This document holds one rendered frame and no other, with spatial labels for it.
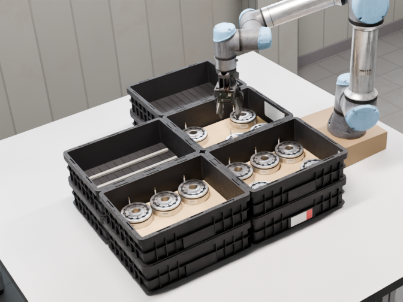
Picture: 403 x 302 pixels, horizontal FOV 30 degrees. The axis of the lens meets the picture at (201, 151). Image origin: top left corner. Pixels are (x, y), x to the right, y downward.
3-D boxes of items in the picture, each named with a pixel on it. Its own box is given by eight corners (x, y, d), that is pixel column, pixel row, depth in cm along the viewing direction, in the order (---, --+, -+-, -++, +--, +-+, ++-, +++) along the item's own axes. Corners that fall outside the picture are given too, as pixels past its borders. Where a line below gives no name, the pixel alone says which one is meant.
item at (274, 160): (267, 149, 270) (267, 148, 270) (285, 162, 263) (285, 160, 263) (244, 159, 266) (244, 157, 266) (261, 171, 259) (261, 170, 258)
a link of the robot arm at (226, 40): (238, 29, 247) (213, 32, 247) (240, 59, 253) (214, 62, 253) (236, 20, 253) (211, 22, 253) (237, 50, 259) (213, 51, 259)
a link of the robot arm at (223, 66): (216, 50, 260) (240, 51, 258) (217, 62, 262) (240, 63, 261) (212, 60, 254) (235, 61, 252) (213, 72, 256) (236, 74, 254)
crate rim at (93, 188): (161, 121, 282) (160, 116, 280) (202, 157, 260) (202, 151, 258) (62, 157, 265) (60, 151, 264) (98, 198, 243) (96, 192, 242)
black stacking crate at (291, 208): (295, 167, 287) (295, 140, 281) (347, 205, 265) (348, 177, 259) (206, 204, 271) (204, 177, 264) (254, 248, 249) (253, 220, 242)
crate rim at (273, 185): (295, 120, 276) (295, 115, 275) (349, 157, 254) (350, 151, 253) (202, 157, 260) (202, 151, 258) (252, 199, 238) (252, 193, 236)
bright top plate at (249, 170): (242, 160, 266) (241, 158, 265) (258, 173, 258) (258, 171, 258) (217, 169, 262) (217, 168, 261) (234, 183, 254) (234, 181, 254)
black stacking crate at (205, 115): (249, 111, 303) (249, 86, 297) (294, 142, 281) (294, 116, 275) (164, 143, 287) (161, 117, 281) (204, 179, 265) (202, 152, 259)
